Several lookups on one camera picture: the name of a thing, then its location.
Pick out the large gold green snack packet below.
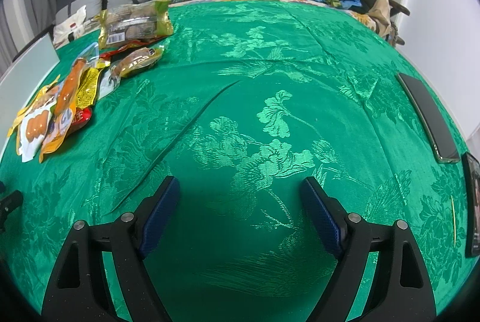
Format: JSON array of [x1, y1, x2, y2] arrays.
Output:
[[98, 0, 175, 50]]

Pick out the yellow printed snack packet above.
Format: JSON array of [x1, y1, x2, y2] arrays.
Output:
[[76, 57, 111, 109]]

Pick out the orange sausage packet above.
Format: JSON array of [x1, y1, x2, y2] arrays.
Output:
[[55, 57, 90, 116]]

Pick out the clear chicken leg packet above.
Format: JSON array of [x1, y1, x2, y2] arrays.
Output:
[[112, 46, 166, 79]]

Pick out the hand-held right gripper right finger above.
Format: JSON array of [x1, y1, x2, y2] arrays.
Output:
[[301, 176, 437, 322]]

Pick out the plain yellow snack packet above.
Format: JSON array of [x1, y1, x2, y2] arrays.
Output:
[[7, 75, 61, 138]]

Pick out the dark framed tablet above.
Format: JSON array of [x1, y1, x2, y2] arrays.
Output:
[[461, 152, 480, 258]]

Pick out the orange yellow snack packet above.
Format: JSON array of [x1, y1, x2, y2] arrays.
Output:
[[39, 108, 76, 163]]

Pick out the flat red snack packet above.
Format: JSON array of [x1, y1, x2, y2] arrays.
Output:
[[99, 42, 151, 59]]

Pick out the white sausage picture packet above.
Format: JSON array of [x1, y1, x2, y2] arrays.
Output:
[[17, 106, 53, 162]]

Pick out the black smartphone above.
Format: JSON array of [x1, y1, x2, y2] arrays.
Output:
[[397, 72, 461, 164]]

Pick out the dark wooden chair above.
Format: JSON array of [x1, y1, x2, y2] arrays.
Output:
[[388, 0, 411, 45]]

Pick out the white side panel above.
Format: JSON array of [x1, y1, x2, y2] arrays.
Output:
[[0, 32, 61, 158]]

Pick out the small white orange packet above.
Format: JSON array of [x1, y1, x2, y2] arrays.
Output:
[[30, 84, 61, 110]]

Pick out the white plastic bag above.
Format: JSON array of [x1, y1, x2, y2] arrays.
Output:
[[52, 5, 104, 47]]

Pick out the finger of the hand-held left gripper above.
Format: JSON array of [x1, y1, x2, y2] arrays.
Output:
[[0, 190, 24, 233]]

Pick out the green brocade bedspread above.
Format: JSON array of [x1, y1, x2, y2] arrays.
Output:
[[0, 0, 475, 322]]

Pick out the dark red snack packet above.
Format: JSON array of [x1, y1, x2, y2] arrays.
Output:
[[69, 106, 93, 133]]

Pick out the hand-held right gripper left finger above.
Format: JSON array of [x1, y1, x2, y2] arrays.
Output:
[[41, 175, 181, 322]]

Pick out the green white snack packet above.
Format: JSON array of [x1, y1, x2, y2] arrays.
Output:
[[98, 63, 121, 98]]

